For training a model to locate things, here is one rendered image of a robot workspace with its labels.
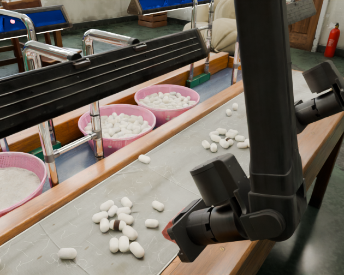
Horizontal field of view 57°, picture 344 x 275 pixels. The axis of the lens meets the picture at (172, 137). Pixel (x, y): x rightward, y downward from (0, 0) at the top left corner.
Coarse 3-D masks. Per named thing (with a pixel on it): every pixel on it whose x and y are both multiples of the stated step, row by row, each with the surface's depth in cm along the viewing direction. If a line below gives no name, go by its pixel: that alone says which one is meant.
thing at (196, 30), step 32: (192, 32) 79; (64, 64) 53; (96, 64) 57; (128, 64) 62; (160, 64) 68; (0, 96) 44; (32, 96) 48; (64, 96) 51; (96, 96) 56; (0, 128) 44
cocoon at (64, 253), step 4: (64, 248) 63; (68, 248) 63; (72, 248) 63; (60, 252) 62; (64, 252) 62; (68, 252) 62; (72, 252) 62; (76, 252) 63; (60, 256) 62; (64, 256) 62; (68, 256) 62; (72, 256) 62
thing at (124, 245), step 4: (124, 236) 66; (120, 240) 65; (124, 240) 65; (128, 240) 66; (120, 244) 64; (124, 244) 64; (128, 244) 65; (120, 248) 64; (124, 248) 64; (128, 248) 65
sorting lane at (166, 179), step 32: (192, 128) 112; (224, 128) 113; (160, 160) 94; (192, 160) 95; (96, 192) 81; (128, 192) 81; (160, 192) 82; (192, 192) 82; (64, 224) 71; (96, 224) 71; (160, 224) 72; (0, 256) 63; (32, 256) 64; (96, 256) 64; (128, 256) 64; (160, 256) 64
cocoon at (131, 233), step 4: (124, 228) 68; (128, 228) 68; (132, 228) 68; (124, 232) 68; (128, 232) 67; (132, 232) 67; (136, 232) 67; (128, 236) 67; (132, 236) 67; (136, 236) 67; (132, 240) 67
